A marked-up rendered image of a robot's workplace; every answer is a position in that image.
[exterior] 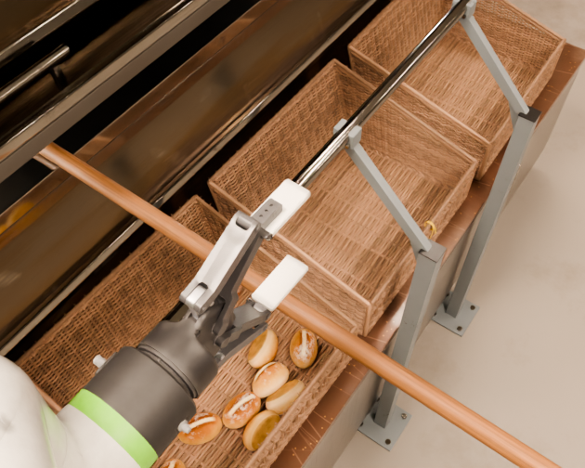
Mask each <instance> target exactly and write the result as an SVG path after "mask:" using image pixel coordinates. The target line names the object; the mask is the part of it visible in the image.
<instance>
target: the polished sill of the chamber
mask: <svg viewBox="0 0 585 468"><path fill-rule="evenodd" d="M278 1H279V0H230V1H228V2H227V3H226V4H225V5H223V6H222V7H221V8H219V9H218V10H217V11H216V12H215V13H214V14H213V15H212V16H210V17H209V18H208V19H206V20H205V21H204V22H203V23H201V24H200V25H199V26H198V27H196V28H195V29H194V30H192V31H191V32H190V33H188V34H187V35H186V36H185V37H183V38H182V39H181V40H180V41H178V42H177V43H176V44H175V45H173V46H172V47H171V48H169V49H168V50H167V51H166V52H164V53H163V54H162V55H161V56H159V57H158V58H157V59H155V60H154V61H153V62H152V63H151V64H150V65H149V66H147V67H146V68H145V69H144V70H142V71H141V72H140V73H138V74H137V75H136V76H135V77H133V78H132V79H131V80H130V81H128V82H127V83H126V84H124V85H123V86H122V87H121V88H119V89H118V90H117V91H116V92H114V93H113V94H112V95H111V96H109V97H108V98H107V99H105V100H104V101H103V102H102V103H100V104H99V105H98V106H96V107H95V108H94V109H93V110H91V111H90V112H89V113H87V114H86V116H85V117H83V118H82V119H81V120H80V121H78V122H77V123H76V124H74V125H73V126H72V127H71V128H69V129H68V130H67V131H66V132H64V133H63V134H62V135H61V136H59V137H58V138H57V139H55V140H54V141H53V142H54V143H55V144H57V145H59V146H60V147H62V148H63V149H65V150H66V151H68V152H69V153H71V154H72V155H74V156H75V157H77V158H78V159H80V160H82V161H83V162H85V163H86V162H87V161H89V160H90V159H91V158H92V157H93V156H95V155H96V154H97V153H98V152H99V151H100V150H102V149H103V148H104V147H105V146H107V145H108V144H109V143H110V142H111V141H112V140H113V139H114V138H116V137H117V136H118V135H120V134H121V133H122V131H124V130H125V129H126V128H127V127H128V126H130V125H131V124H132V123H133V122H134V121H136V120H137V119H138V118H139V117H140V116H142V115H143V114H144V113H145V112H146V111H148V110H149V109H150V108H151V107H152V106H154V105H155V104H156V103H157V102H158V101H160V100H161V99H162V98H163V97H165V96H166V95H167V94H168V93H169V92H170V91H172V90H173V89H174V88H175V87H176V86H178V85H179V84H180V83H181V82H182V81H184V80H185V79H186V78H187V77H188V76H190V75H191V74H192V73H193V72H195V71H196V70H197V69H198V68H199V67H200V66H201V65H202V64H203V63H204V62H205V61H207V60H208V59H209V58H210V57H212V56H213V55H214V54H215V53H216V52H217V51H219V50H220V49H221V48H222V47H223V46H225V45H226V44H227V43H228V42H230V41H231V40H232V39H233V38H234V37H235V36H237V35H238V34H239V33H240V32H242V31H243V30H244V29H245V28H246V27H248V26H249V25H250V24H251V23H252V22H253V21H255V20H256V19H257V18H258V17H260V16H261V15H262V14H263V13H264V12H266V11H267V10H268V9H269V8H270V7H272V6H273V5H274V4H275V3H276V2H278ZM69 176H71V174H70V173H68V172H67V171H65V170H64V169H62V168H61V167H59V166H58V165H56V164H55V163H53V162H51V161H49V160H48V159H47V158H46V157H44V156H43V155H41V154H40V153H37V154H36V155H35V156H34V157H32V158H31V159H30V160H29V161H27V162H26V163H25V164H23V165H22V166H21V168H19V169H18V170H17V171H16V172H14V173H13V174H12V175H10V176H9V177H8V178H7V179H5V180H4V181H3V182H1V183H0V235H1V234H2V233H3V232H4V231H5V230H7V229H8V228H9V227H10V226H12V225H13V224H14V223H15V222H16V221H17V220H19V219H20V218H21V217H22V216H23V215H25V214H26V213H27V212H28V211H30V210H31V209H32V208H33V207H34V205H36V204H37V203H38V202H39V201H41V200H42V199H43V198H44V197H45V196H46V195H48V194H49V193H50V192H51V191H52V190H54V189H55V188H56V187H57V186H59V185H60V184H61V183H62V182H63V181H64V180H66V179H67V178H68V177H69Z"/></svg>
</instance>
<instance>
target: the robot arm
mask: <svg viewBox="0 0 585 468"><path fill-rule="evenodd" d="M309 197H310V191H309V190H307V189H305V188H303V187H301V186H299V185H297V184H296V183H294V182H292V181H291V180H290V179H286V180H285V181H284V182H283V183H282V184H281V185H280V186H279V187H278V188H277V189H276V190H275V191H274V192H273V193H272V194H271V195H270V196H269V197H268V198H267V199H266V200H265V201H264V202H263V203H262V204H261V205H260V207H259V208H258V209H257V210H256V211H255V212H254V213H253V214H252V215H251V216H248V215H247V214H245V213H244V212H242V211H238V212H237V213H235V214H234V216H233V217H232V219H231V220H230V222H229V224H228V225H227V227H226V229H225V230H224V232H223V234H222V235H221V237H220V238H219V240H218V241H217V243H216V245H215V246H214V248H213V250H212V251H211V252H210V254H209V255H208V257H207V258H206V260H205V262H204V263H203V265H202V266H201V268H200V270H199V272H198V273H197V275H196V276H195V278H194V279H193V280H192V282H191V283H190V284H189V285H188V286H187V287H186V289H185V290H184V291H183V292H182V293H181V294H180V296H179V300H180V301H181V302H183V303H184V304H185V305H187V306H188V311H187V312H186V314H185V315H184V317H183V318H182V320H180V321H178V322H172V321H170V320H163V321H161V322H159V323H158V324H157V325H156V326H155V327H154V328H153V329H152V330H151V331H150V332H149V334H148V335H147V336H146V337H145V338H144V339H143V340H142V341H141V342H140V343H139V344H138V346H137V348H134V347H133V346H123V347H122V348H121V349H120V351H119V352H114V353H113V354H112V355H111V356H110V357H109V358H108V359H105V358H103V357H102V356H101V355H98V356H96V357H95V358H94V360H93V363H94V364H95V365H97V366H98V367H99V369H98V370H97V371H96V372H95V376H94V377H93V378H92V379H91V380H90V381H89V382H88V383H87V384H86V385H85V387H84V388H83V389H82V390H81V391H80V392H79V393H78V394H77V395H76V396H75V397H74V398H73V399H72V400H71V401H70V402H69V403H68V404H67V405H66V406H65V407H64V408H63V409H62V410H61V411H60V412H59V413H58V414H57V415H56V414H55V413H54V412H53V410H52V409H51V408H50V407H49V406H48V405H47V403H46V402H45V400H44V399H43V397H42V396H41V394H40V393H39V391H38V390H37V388H36V386H35V385H34V383H33V381H32V380H31V378H30V377H29V376H28V375H27V374H26V372H25V371H24V370H23V369H22V368H20V367H19V366H18V365H17V364H15V363H14V362H12V361H11V360H9V359H8V358H6V357H3V356H0V468H150V467H151V465H152V464H153V463H155V462H156V460H157V459H158V458H159V457H160V456H161V455H162V453H163V452H164V451H165V450H166V448H167V447H168V446H169V445H170V444H171V443H172V441H173V440H174V439H175V438H176V437H177V435H178V434H179V433H180V432H182V431H183V432H184V433H187V434H188V433H189V432H190V431H191V428H190V427H189V425H188V422H189V421H190V420H191V419H192V418H193V416H194V415H195V414H196V412H197V410H196V405H195V402H194V400H193V399H194V398H198V396H199V395H200V394H201V393H202V392H203V390H204V389H205V388H206V387H207V386H208V385H209V384H210V382H211V381H212V380H213V379H214V378H215V376H216V375H217V373H218V370H219V369H220V368H221V367H222V366H223V364H224V363H225V362H226V361H227V360H228V359H230V358H231V357H233V356H234V355H235V354H236V353H238V352H239V351H240V350H242V348H243V347H245V346H246V345H247V344H249V343H250V342H251V341H253V340H254V339H255V338H257V337H258V336H259V335H260V334H262V333H263V332H264V331H266V330H267V326H268V324H267V323H266V322H265V321H266V320H268V319H269V318H270V315H271V312H270V311H274V309H275V308H276V307H277V306H278V305H279V304H280V302H281V301H282V300H283V299H284V298H285V296H286V295H287V294H288V293H289V292H290V291H291V289H292V288H293V287H294V286H295V285H296V283H297V282H298V281H299V280H300V279H301V278H302V277H303V276H304V274H305V273H306V272H307V271H308V266H306V265H305V264H303V263H301V262H300V261H298V260H296V259H295V258H293V257H291V256H290V255H287V256H286V257H285V258H284V259H283V260H282V261H281V263H280V264H279V265H278V266H277V267H276V268H275V269H274V270H273V272H272V273H271V274H270V275H269V276H268V277H267V278H266V280H265V281H264V282H263V283H262V284H261V285H260V286H259V287H258V288H257V290H256V291H255V292H254V293H253V294H252V299H253V300H252V299H251V298H249V297H248V299H249V300H247V301H246V303H245V305H241V306H239V307H236V308H234V307H235V305H236V304H237V302H238V300H239V296H238V293H237V291H238V289H239V287H240V285H241V282H242V281H243V279H244V277H245V275H246V273H247V271H248V269H249V267H250V265H251V263H252V261H253V260H254V257H255V255H256V253H257V251H258V249H259V247H260V245H261V243H262V241H263V239H265V240H267V241H269V240H272V238H273V236H274V235H275V234H276V233H277V232H278V231H279V230H280V229H281V227H282V226H283V225H284V224H285V223H286V222H287V221H288V220H289V219H290V218H291V217H292V216H293V214H294V213H295V212H296V211H297V210H298V209H299V208H300V207H301V206H302V205H303V204H304V203H305V201H306V200H307V199H308V198H309ZM256 302H257V303H256ZM253 327H255V329H253Z"/></svg>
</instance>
